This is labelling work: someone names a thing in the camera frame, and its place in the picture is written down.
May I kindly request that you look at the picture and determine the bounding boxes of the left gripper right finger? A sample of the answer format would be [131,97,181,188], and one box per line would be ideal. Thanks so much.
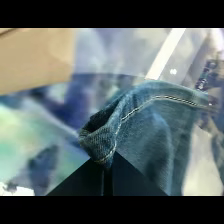
[110,150,168,197]

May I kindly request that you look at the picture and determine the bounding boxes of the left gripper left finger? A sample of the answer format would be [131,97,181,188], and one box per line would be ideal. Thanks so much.
[46,157,105,197]

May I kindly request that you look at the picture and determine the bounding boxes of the blue jeans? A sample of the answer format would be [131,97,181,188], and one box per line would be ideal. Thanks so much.
[78,79,214,197]

